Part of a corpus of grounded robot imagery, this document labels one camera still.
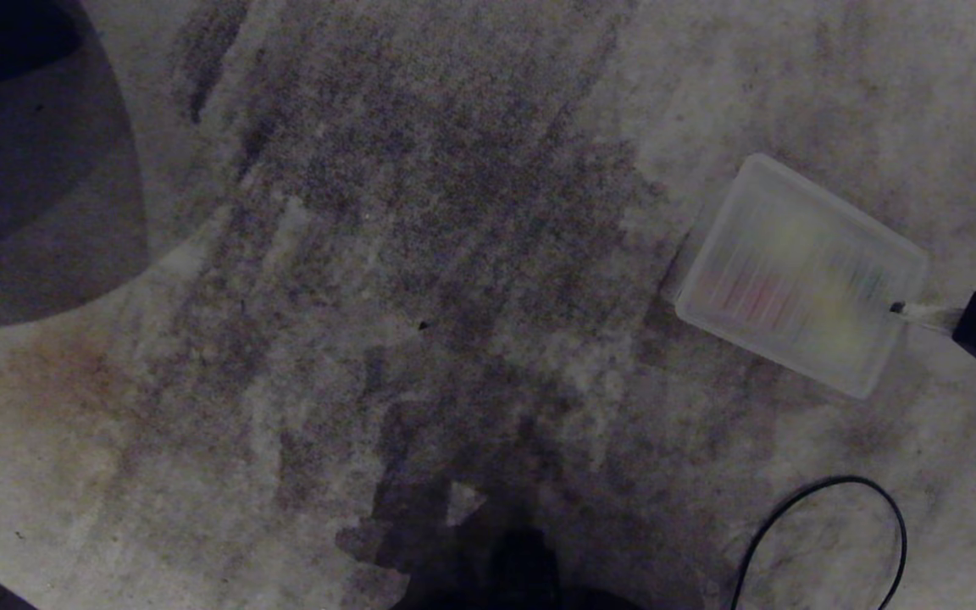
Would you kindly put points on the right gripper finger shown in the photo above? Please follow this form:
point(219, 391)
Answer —
point(930, 315)

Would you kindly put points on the clear plastic box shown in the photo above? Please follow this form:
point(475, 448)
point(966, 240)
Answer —
point(780, 271)

